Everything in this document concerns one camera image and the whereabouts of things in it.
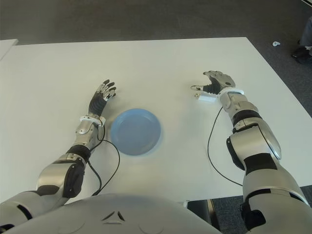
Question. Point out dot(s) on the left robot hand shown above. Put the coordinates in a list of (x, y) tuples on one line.
[(97, 103)]

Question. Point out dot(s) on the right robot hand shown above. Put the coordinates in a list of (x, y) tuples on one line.
[(219, 81)]

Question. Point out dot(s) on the white charger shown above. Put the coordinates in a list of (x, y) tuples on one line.
[(207, 98)]

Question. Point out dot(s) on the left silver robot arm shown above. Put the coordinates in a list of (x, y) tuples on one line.
[(56, 173)]

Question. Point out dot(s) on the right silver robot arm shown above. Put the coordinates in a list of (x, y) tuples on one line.
[(256, 146)]

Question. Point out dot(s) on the blue plate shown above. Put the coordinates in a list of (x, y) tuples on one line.
[(135, 131)]

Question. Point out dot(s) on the small white floor object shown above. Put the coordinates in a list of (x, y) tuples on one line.
[(276, 44)]

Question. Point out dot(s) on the person leg with dark shoe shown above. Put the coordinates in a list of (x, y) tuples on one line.
[(304, 52)]

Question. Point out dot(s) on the neighbouring white table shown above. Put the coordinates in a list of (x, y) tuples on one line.
[(6, 48)]

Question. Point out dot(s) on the grey robot torso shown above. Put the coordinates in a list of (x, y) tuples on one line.
[(122, 214)]

